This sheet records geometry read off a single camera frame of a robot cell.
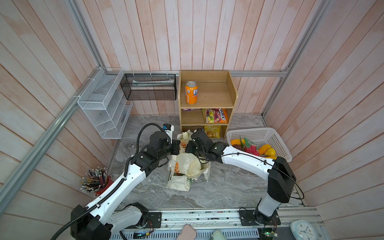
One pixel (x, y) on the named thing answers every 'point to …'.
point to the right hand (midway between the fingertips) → (183, 148)
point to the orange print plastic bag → (186, 163)
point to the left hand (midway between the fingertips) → (180, 144)
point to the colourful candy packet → (210, 115)
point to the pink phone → (187, 232)
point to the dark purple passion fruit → (238, 147)
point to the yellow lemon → (270, 152)
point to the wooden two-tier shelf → (216, 89)
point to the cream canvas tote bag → (182, 181)
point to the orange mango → (263, 150)
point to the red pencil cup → (96, 180)
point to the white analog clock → (303, 229)
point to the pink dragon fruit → (251, 147)
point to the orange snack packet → (223, 116)
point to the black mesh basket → (150, 86)
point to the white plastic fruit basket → (261, 137)
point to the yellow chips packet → (213, 131)
